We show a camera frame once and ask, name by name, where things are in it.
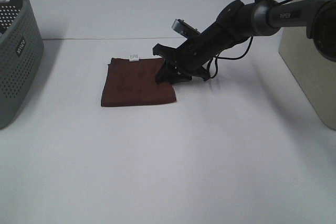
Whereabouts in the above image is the beige bin with grey rim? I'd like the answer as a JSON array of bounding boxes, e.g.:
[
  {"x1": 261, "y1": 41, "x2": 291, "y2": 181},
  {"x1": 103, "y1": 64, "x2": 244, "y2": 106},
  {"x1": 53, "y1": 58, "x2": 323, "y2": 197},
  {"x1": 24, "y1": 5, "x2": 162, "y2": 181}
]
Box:
[{"x1": 278, "y1": 0, "x2": 336, "y2": 131}]

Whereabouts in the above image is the grey perforated plastic basket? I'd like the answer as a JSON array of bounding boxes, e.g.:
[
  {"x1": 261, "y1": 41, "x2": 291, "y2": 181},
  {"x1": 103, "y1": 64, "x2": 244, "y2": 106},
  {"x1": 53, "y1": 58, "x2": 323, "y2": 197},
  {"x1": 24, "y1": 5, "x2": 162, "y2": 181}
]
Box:
[{"x1": 1, "y1": 0, "x2": 44, "y2": 128}]

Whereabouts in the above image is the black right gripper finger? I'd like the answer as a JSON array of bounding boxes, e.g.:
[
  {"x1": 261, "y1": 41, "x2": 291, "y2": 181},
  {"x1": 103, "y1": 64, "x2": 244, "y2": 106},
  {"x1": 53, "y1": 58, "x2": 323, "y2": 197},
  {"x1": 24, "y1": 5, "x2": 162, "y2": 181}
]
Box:
[
  {"x1": 155, "y1": 60, "x2": 176, "y2": 81},
  {"x1": 167, "y1": 74, "x2": 192, "y2": 84}
]

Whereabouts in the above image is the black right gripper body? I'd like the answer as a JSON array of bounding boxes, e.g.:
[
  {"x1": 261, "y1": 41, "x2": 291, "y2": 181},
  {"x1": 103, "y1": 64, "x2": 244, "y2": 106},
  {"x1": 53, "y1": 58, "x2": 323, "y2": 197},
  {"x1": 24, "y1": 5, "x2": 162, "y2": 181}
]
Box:
[{"x1": 153, "y1": 22, "x2": 243, "y2": 81}]

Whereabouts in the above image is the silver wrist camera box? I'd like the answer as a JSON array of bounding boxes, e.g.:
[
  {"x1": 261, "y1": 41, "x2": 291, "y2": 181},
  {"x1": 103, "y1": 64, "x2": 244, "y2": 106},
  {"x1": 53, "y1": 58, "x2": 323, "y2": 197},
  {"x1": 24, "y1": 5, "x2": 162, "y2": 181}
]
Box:
[{"x1": 172, "y1": 19, "x2": 201, "y2": 39}]

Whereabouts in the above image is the brown towel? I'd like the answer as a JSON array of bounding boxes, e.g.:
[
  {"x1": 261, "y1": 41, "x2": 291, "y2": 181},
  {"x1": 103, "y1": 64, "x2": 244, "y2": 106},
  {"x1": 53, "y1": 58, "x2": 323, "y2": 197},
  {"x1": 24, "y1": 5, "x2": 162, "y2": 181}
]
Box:
[{"x1": 101, "y1": 58, "x2": 176, "y2": 107}]

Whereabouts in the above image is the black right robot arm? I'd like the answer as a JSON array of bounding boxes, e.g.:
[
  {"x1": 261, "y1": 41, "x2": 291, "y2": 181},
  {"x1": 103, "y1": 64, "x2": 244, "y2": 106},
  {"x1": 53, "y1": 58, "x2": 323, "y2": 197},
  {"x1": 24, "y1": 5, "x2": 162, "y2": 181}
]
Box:
[{"x1": 153, "y1": 0, "x2": 335, "y2": 84}]

